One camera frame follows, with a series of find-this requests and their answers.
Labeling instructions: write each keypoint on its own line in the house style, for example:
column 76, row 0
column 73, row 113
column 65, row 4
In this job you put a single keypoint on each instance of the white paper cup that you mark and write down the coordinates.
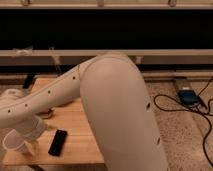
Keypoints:
column 13, row 141

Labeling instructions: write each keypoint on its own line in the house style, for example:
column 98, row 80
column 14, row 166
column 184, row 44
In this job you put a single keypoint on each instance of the blue power adapter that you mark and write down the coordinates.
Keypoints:
column 188, row 97

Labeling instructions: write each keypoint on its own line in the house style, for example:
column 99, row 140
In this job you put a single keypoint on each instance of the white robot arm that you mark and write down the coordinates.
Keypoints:
column 117, row 105

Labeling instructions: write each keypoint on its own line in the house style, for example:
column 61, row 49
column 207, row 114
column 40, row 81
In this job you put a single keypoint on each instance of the wooden rail frame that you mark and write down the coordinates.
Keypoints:
column 59, row 57

